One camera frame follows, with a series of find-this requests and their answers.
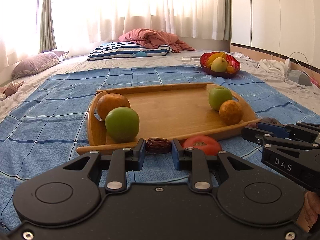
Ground dimpled orange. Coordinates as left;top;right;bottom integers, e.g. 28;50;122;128
97;93;131;121

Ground grey pouch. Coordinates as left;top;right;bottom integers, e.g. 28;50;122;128
289;69;313;87

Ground grey-green drape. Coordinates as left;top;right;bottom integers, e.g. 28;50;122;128
222;0;232;42
39;0;57;53

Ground pink quilt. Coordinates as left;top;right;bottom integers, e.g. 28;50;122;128
118;28;197;54

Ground small crumpled cloth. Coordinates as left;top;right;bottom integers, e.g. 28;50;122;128
230;52;251;61

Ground white wardrobe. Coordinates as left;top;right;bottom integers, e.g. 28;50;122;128
230;0;320;64

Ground blue checked cloth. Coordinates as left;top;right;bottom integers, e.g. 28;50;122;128
0;65;320;232

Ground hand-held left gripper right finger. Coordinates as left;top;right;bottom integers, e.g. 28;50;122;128
172;139;258;193

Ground large green apple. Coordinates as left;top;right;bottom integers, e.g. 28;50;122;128
209;87;233;111

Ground yellow starfruit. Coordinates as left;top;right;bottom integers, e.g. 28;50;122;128
207;52;227;64

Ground white charger cable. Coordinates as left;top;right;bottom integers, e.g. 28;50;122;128
287;52;320;85

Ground beige crumpled clothes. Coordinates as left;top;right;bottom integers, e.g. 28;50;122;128
0;80;25;101

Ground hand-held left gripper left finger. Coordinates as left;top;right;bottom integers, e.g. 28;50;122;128
59;138;147;193

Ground yellow-green mango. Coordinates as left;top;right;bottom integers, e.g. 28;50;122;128
211;57;228;72

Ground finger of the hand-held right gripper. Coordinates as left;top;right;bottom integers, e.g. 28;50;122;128
258;122;320;143
241;127;320;148

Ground red glass bowl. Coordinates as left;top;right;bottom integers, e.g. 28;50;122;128
199;51;241;78

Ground small green apple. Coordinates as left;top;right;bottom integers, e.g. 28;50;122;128
105;107;140;142

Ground person's right hand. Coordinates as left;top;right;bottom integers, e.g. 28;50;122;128
296;191;320;233

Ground white sheer curtain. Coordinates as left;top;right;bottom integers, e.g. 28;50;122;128
0;0;232;57

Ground white crumpled clothes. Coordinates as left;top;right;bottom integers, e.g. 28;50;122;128
257;58;290;77

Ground red tomato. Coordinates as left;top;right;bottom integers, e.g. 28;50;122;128
182;135;222;156

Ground wooden tray with handles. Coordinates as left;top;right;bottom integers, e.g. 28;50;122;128
76;82;262;156

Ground purple floral pillow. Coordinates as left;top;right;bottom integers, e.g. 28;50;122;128
12;51;70;80

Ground blue white striped pillow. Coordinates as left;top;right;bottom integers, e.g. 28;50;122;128
87;42;172;60

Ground round orange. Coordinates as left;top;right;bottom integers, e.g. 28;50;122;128
219;100;244;125

